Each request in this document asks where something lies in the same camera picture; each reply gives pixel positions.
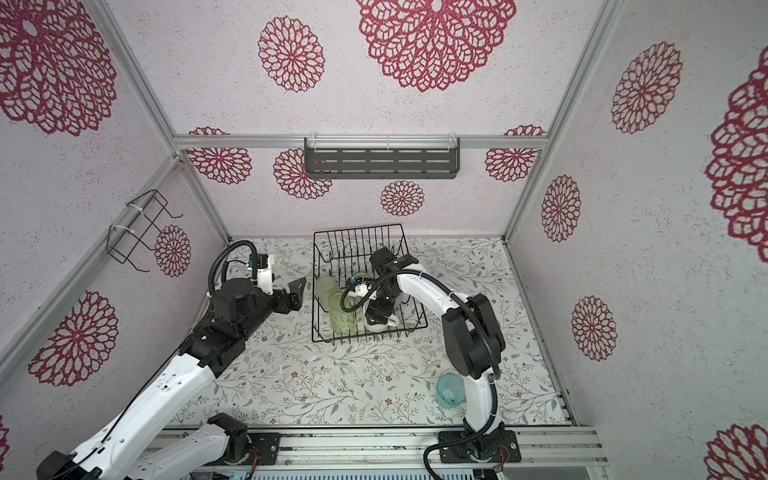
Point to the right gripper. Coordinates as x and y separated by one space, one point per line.
375 311

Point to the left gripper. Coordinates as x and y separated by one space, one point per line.
295 296

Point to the frosted pale green cup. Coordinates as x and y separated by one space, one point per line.
326 287

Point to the light green glass cup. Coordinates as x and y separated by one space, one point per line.
342 323

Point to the teal plastic cup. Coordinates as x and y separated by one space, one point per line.
450 391

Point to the red and white mug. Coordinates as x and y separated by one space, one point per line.
378 321

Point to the green glass mug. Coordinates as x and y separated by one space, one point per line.
360 277

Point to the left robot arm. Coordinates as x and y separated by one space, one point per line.
118 450

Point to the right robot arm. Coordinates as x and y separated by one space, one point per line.
471 333

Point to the black wire dish rack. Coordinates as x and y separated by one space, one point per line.
341 253

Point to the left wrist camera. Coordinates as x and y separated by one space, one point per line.
260 265

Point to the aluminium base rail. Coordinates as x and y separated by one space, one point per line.
375 452

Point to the grey wall shelf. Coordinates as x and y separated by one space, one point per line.
386 160

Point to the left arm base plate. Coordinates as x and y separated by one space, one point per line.
263 449

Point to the black wire wall holder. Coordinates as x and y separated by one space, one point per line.
145 211

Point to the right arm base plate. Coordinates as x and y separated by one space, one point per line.
501 446

